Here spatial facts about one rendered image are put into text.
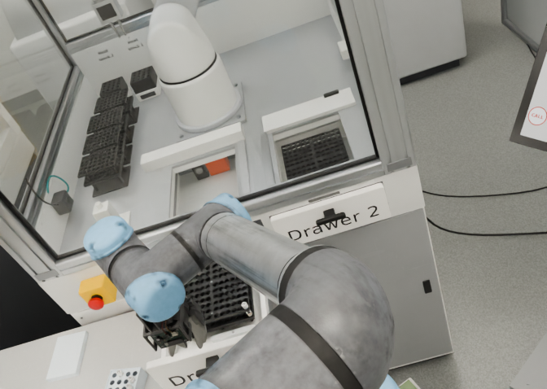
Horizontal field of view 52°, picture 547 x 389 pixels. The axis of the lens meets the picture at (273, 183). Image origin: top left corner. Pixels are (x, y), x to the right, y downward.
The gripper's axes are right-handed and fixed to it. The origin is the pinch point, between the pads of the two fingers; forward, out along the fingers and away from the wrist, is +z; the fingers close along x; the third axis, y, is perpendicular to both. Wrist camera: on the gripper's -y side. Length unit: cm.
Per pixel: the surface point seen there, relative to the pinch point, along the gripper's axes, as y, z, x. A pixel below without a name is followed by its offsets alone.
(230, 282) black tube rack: -19.9, 10.4, 5.1
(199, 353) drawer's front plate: -1.1, 7.5, -1.7
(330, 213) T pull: -31.0, 9.3, 32.0
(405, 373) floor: -35, 100, 38
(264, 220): -34.6, 8.2, 15.7
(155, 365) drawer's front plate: -1.3, 7.5, -11.9
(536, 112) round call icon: -31, -2, 82
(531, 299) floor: -50, 100, 88
